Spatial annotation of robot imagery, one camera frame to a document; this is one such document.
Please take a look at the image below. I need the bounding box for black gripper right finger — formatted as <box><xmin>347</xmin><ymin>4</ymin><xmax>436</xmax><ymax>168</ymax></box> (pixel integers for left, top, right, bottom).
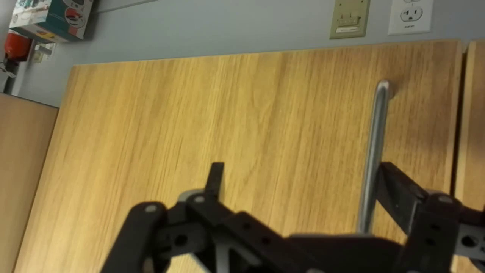
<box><xmin>376</xmin><ymin>160</ymin><xmax>485</xmax><ymax>273</ymax></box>

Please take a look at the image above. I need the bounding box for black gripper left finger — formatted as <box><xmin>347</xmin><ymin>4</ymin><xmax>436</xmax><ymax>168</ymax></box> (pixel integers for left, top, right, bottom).
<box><xmin>100</xmin><ymin>160</ymin><xmax>285</xmax><ymax>273</ymax></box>

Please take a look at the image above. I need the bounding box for silver bar door handle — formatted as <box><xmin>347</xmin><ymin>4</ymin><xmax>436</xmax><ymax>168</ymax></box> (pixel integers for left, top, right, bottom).
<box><xmin>354</xmin><ymin>78</ymin><xmax>394</xmax><ymax>235</ymax></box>

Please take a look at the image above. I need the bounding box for small wooden cabinet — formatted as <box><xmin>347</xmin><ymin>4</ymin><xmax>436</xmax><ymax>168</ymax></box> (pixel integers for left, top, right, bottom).
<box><xmin>0</xmin><ymin>92</ymin><xmax>60</xmax><ymax>273</ymax></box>

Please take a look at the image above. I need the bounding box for teal printed carton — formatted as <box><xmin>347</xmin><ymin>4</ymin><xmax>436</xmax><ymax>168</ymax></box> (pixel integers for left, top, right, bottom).
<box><xmin>7</xmin><ymin>0</ymin><xmax>100</xmax><ymax>43</ymax></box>

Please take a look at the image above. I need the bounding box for red bottle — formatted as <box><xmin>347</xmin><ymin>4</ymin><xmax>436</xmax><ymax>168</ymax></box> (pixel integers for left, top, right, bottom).
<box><xmin>3</xmin><ymin>30</ymin><xmax>34</xmax><ymax>63</ymax></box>

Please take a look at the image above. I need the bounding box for white wall outlet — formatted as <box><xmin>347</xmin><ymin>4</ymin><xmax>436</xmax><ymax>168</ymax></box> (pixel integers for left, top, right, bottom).
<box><xmin>386</xmin><ymin>0</ymin><xmax>435</xmax><ymax>36</ymax></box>

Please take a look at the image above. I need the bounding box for beige switch plate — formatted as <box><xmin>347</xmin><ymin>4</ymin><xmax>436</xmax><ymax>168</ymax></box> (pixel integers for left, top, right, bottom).
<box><xmin>329</xmin><ymin>0</ymin><xmax>371</xmax><ymax>40</ymax></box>

